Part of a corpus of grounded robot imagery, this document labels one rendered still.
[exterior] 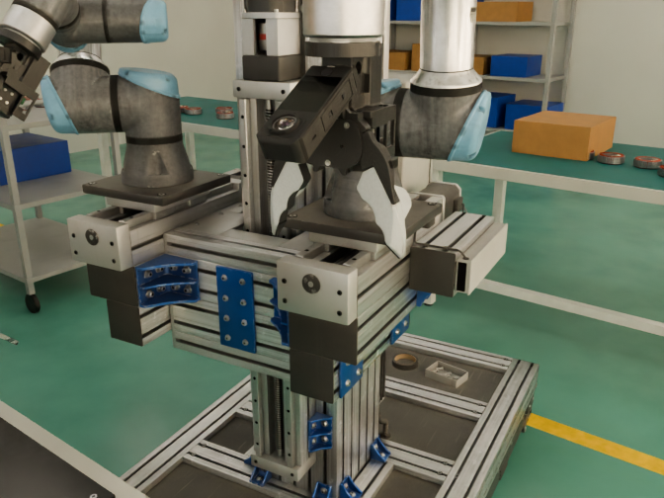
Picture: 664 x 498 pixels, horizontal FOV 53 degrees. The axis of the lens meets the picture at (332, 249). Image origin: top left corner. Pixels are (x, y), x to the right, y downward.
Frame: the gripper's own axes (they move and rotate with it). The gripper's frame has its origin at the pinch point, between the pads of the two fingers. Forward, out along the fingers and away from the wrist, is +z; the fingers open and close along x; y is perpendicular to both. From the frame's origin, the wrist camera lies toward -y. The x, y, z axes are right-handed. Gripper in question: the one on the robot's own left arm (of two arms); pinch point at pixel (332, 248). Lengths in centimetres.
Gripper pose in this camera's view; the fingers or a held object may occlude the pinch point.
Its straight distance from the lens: 66.7
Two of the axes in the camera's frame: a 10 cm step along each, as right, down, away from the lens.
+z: 0.0, 9.4, 3.4
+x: -8.8, -1.6, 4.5
